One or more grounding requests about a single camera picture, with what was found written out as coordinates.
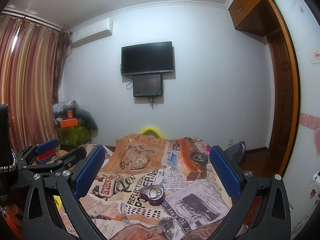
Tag green covered side table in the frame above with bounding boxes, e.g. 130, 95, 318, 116
57, 125, 92, 146

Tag orange box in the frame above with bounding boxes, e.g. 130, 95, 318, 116
59, 118, 79, 128

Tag striped red gold curtain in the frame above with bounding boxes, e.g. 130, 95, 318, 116
1, 15, 71, 152

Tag newspaper print bed cover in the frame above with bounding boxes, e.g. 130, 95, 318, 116
80, 134, 232, 239

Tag yellow pillow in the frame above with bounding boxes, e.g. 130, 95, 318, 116
140, 126, 164, 139

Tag purple heart-shaped jewelry tin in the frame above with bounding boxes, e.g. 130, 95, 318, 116
139, 185, 165, 206

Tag red box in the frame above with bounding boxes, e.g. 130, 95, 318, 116
37, 149, 56, 163

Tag brown wooden wardrobe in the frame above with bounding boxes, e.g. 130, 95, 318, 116
228, 0, 300, 175

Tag beaded bracelet jewelry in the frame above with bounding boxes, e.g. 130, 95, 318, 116
146, 187, 163, 199

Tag white wall air conditioner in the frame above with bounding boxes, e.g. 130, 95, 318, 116
72, 18, 113, 48

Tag small black wall monitor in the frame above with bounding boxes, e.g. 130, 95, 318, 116
133, 74, 163, 98

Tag large black wall television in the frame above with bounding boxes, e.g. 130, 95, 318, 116
120, 41, 175, 76

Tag dark blue backpack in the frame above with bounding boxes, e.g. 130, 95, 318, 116
224, 141, 246, 164

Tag dark green clothing pile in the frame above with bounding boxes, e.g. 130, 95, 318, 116
75, 109, 98, 131

